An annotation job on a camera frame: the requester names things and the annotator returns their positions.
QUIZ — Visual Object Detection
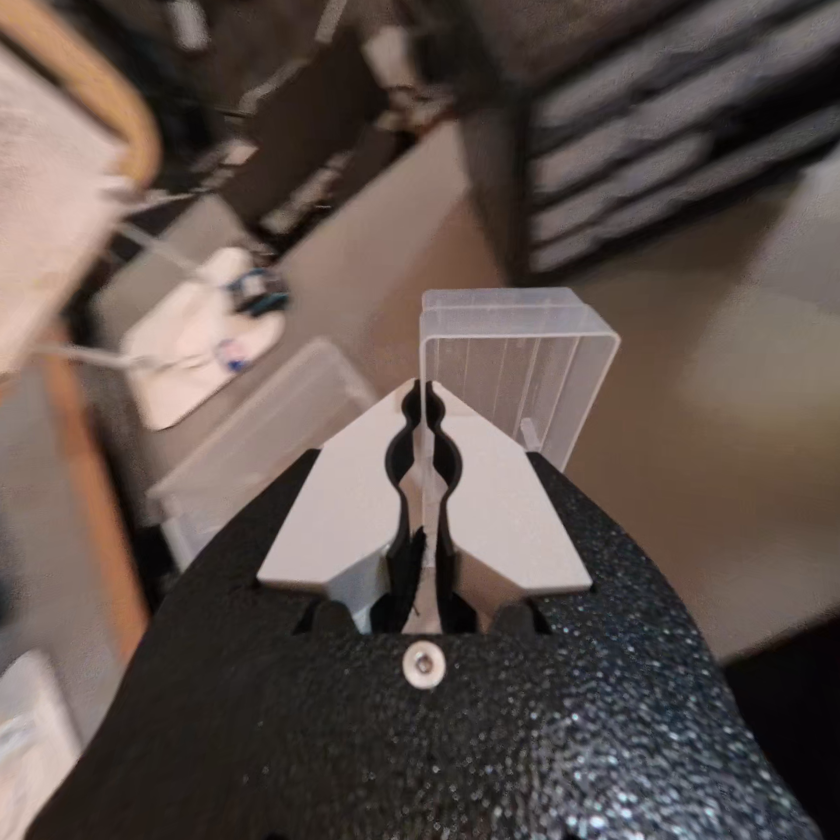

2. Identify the clear plastic storage bin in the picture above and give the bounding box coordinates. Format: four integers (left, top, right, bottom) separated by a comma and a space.
147, 338, 382, 572

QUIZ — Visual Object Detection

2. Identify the wooden framed board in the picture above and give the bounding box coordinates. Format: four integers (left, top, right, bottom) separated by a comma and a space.
0, 0, 165, 378

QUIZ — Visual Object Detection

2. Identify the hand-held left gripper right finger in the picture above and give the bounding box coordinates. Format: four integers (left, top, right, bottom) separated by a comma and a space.
425, 381, 594, 626

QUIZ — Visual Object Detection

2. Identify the clear plastic drawer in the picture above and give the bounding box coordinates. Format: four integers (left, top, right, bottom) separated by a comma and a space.
413, 287, 622, 568

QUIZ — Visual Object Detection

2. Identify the white round pad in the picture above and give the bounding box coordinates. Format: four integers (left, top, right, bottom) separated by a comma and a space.
121, 246, 290, 431

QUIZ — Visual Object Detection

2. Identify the black drawer cabinet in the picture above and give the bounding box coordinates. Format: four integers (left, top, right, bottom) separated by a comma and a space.
459, 0, 840, 283

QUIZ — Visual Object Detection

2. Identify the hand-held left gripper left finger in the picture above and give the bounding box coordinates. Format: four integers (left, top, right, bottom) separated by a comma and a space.
256, 379, 424, 618

